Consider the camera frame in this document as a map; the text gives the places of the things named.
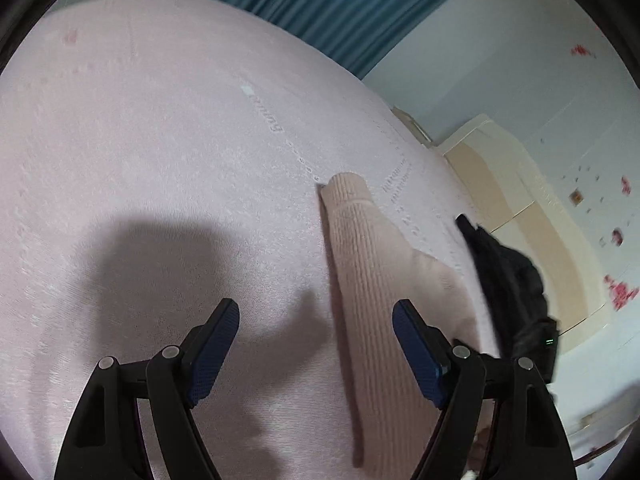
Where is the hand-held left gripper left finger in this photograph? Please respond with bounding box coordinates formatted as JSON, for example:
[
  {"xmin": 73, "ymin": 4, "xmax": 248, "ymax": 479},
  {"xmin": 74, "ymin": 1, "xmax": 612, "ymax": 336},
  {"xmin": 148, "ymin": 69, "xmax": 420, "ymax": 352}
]
[{"xmin": 54, "ymin": 298, "xmax": 240, "ymax": 480}]

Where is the beige knit sweater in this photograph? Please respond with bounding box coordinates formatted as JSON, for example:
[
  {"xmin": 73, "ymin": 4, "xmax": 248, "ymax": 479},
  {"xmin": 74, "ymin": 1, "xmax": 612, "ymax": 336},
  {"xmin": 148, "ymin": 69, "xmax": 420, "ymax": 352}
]
[{"xmin": 319, "ymin": 172, "xmax": 502, "ymax": 472}]

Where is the pink patterned bedspread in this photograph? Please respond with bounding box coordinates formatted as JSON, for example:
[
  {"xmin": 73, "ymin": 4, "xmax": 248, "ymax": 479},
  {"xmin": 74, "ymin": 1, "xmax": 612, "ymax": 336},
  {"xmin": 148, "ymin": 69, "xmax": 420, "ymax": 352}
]
[{"xmin": 0, "ymin": 0, "xmax": 503, "ymax": 480}]

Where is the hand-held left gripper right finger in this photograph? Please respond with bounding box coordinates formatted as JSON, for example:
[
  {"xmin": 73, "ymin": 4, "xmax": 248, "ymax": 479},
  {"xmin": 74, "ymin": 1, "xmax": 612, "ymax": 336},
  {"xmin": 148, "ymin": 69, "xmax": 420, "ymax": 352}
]
[{"xmin": 392, "ymin": 299, "xmax": 577, "ymax": 480}]

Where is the teal curtain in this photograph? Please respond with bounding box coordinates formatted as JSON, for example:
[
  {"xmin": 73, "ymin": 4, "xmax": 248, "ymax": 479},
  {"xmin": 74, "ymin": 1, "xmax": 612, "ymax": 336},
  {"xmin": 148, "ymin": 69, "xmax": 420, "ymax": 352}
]
[{"xmin": 165, "ymin": 0, "xmax": 493, "ymax": 81}]

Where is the cream nightstand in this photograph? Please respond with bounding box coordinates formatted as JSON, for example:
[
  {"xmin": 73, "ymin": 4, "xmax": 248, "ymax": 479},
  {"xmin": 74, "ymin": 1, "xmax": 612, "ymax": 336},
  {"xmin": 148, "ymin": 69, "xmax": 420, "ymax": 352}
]
[{"xmin": 392, "ymin": 106, "xmax": 441, "ymax": 148}]

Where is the black cloth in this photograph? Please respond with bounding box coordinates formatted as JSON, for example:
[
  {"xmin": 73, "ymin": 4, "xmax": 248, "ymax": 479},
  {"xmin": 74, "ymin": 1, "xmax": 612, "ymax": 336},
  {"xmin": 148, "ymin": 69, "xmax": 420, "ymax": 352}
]
[{"xmin": 454, "ymin": 214, "xmax": 548, "ymax": 358}]

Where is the cream wooden headboard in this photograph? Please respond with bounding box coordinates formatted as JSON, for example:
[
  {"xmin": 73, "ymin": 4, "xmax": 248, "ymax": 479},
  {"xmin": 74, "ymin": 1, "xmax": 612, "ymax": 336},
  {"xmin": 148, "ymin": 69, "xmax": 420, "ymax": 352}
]
[{"xmin": 437, "ymin": 114, "xmax": 613, "ymax": 346}]

